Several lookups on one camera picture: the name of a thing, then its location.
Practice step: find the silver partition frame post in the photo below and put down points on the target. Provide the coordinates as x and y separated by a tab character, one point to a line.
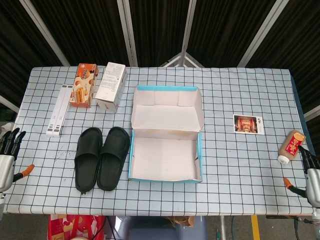
45	32
263	32
8	103
126	32
312	112
188	32

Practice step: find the brown bottle with white cap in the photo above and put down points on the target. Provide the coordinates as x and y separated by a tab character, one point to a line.
292	146

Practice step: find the silver triangular partition foot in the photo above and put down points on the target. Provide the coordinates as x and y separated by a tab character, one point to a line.
173	59

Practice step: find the blue checkered tablecloth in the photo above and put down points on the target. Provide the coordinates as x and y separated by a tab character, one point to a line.
225	180

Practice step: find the red patterned bag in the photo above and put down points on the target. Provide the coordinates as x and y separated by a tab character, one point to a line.
75	227

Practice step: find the white carton box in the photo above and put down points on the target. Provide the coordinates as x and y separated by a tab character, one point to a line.
111	85

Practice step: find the white power strip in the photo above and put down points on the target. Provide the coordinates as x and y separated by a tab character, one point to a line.
60	110

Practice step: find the orange biscuit box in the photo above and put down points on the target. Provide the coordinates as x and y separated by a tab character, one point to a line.
83	85

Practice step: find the black rubber slipper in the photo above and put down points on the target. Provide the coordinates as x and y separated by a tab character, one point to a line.
113	147
87	150

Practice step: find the white rounded object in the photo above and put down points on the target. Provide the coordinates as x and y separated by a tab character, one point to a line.
4	127

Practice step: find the metal table leg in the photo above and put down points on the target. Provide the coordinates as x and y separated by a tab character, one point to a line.
223	228

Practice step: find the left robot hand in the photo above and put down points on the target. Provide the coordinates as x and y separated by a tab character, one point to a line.
6	172

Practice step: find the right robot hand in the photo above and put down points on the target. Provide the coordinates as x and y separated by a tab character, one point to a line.
313	182

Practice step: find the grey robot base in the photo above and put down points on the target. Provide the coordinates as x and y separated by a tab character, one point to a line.
150	231

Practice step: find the photo postcard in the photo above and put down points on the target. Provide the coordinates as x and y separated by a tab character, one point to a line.
248	124

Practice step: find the blue cardboard shoe box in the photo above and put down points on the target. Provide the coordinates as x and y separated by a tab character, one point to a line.
165	157

